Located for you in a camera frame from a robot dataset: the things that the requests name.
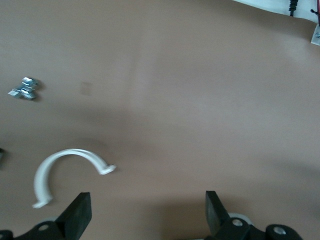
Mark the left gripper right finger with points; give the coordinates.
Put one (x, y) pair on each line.
(217, 220)

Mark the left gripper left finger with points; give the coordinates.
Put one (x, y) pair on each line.
(75, 217)

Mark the small metal table bracket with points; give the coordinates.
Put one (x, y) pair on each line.
(316, 35)

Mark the small black electrical component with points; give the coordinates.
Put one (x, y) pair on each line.
(1, 158)

